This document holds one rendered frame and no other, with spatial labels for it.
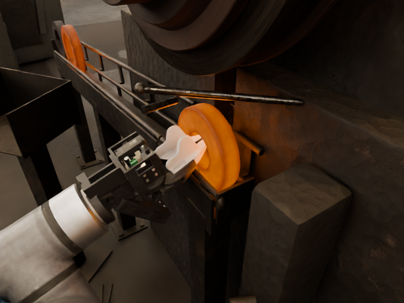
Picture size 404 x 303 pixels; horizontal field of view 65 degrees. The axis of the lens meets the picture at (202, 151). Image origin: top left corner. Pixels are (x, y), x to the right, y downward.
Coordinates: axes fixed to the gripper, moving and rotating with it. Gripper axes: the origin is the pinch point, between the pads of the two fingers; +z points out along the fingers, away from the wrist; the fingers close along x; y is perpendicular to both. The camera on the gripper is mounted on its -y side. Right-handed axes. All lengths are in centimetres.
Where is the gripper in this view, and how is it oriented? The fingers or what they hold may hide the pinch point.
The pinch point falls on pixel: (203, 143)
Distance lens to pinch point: 54.2
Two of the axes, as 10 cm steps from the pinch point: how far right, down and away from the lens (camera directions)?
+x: -5.4, -4.9, 6.8
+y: -2.6, -6.8, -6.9
